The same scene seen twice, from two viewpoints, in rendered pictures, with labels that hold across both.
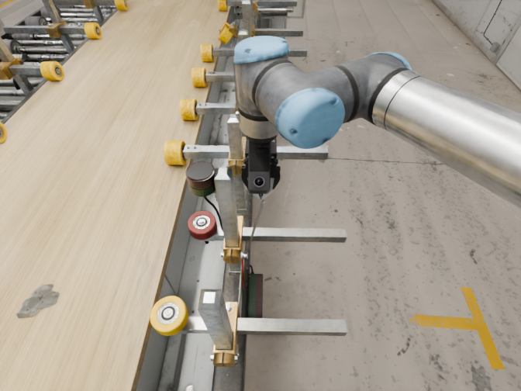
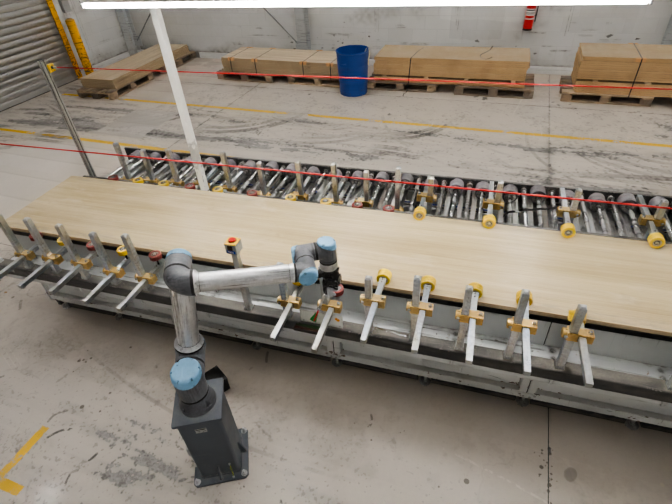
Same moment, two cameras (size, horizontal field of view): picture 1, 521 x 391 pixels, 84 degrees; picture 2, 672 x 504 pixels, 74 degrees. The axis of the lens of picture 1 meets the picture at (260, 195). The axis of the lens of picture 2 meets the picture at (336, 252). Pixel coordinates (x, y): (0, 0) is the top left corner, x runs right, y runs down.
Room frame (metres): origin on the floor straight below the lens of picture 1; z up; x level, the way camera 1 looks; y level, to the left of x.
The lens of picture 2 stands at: (1.07, -1.60, 2.65)
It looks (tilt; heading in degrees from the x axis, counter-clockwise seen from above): 38 degrees down; 109
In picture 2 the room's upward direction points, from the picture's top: 4 degrees counter-clockwise
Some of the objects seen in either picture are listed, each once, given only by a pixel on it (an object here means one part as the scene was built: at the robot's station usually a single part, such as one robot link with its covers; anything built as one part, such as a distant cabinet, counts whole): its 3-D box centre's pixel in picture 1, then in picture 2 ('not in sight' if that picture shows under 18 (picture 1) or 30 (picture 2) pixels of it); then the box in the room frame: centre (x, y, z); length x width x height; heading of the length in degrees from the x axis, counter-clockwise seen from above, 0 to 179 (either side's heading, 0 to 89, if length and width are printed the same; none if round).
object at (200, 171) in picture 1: (207, 203); not in sight; (0.43, 0.12, 1.04); 0.06 x 0.06 x 0.22; 89
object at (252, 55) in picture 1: (262, 77); (326, 250); (0.49, 0.00, 1.32); 0.10 x 0.09 x 0.12; 28
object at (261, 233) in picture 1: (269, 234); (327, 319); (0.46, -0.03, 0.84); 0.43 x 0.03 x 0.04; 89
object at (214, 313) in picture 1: (223, 337); (284, 295); (0.18, 0.08, 0.87); 0.04 x 0.04 x 0.48; 89
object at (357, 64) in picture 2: not in sight; (353, 70); (-0.88, 5.85, 0.36); 0.59 x 0.57 x 0.73; 86
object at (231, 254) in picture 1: (232, 239); (330, 305); (0.45, 0.08, 0.85); 0.14 x 0.06 x 0.05; 179
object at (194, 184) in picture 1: (201, 174); not in sight; (0.43, 0.13, 1.13); 0.06 x 0.06 x 0.02
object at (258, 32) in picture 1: (269, 32); (583, 352); (1.71, -0.05, 0.95); 0.37 x 0.03 x 0.03; 89
